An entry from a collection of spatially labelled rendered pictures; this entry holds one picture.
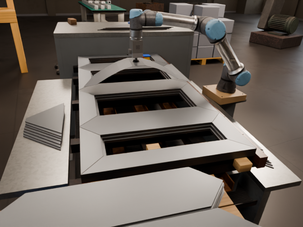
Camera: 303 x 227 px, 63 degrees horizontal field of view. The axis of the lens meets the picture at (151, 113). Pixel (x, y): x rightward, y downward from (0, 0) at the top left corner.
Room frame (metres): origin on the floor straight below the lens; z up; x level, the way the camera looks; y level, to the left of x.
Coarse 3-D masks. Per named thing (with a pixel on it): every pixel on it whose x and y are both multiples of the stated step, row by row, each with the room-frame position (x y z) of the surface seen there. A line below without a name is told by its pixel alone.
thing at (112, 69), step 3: (114, 63) 1.56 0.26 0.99; (108, 66) 1.55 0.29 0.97; (111, 66) 1.52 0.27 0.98; (114, 66) 1.50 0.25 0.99; (117, 66) 1.48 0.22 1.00; (108, 69) 1.49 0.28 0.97; (111, 69) 1.47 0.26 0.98; (114, 69) 1.45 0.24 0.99; (117, 69) 1.43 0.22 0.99; (108, 72) 1.45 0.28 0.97; (111, 72) 1.43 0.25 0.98; (114, 72) 1.41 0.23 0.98; (117, 72) 1.39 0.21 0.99; (108, 75) 1.40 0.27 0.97; (111, 75) 1.38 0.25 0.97
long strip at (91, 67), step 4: (88, 64) 1.93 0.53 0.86; (92, 64) 1.93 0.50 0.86; (96, 64) 1.94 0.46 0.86; (100, 64) 1.94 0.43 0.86; (104, 64) 1.95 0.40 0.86; (108, 64) 1.95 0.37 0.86; (160, 64) 2.01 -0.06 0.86; (164, 64) 2.01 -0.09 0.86; (84, 68) 1.83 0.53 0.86; (88, 68) 1.83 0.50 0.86; (92, 68) 1.83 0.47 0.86; (96, 68) 1.84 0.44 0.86; (100, 68) 1.84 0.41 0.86; (128, 68) 1.87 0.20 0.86; (132, 68) 1.87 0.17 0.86
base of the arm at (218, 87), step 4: (220, 80) 1.81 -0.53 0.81; (224, 80) 1.78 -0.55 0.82; (228, 80) 1.76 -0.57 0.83; (220, 84) 1.79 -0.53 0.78; (224, 84) 1.77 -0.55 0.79; (228, 84) 1.76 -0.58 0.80; (232, 84) 1.76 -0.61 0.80; (216, 88) 1.81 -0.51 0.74; (220, 88) 1.77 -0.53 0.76; (224, 88) 1.77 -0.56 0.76; (228, 88) 1.75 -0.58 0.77; (232, 88) 1.76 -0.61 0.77; (224, 92) 1.75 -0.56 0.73; (228, 92) 1.74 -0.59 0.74; (232, 92) 1.75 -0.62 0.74
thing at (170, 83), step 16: (160, 80) 1.64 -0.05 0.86; (176, 80) 1.65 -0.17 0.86; (96, 96) 1.36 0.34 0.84; (112, 96) 1.38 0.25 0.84; (128, 96) 1.40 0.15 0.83; (144, 96) 1.43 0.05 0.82; (160, 128) 1.00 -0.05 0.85; (176, 128) 1.03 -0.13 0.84; (192, 128) 1.04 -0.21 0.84; (208, 128) 1.06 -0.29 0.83; (192, 160) 0.79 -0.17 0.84; (208, 160) 0.81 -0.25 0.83; (224, 160) 0.83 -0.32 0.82; (96, 176) 0.68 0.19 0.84; (112, 176) 0.70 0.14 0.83
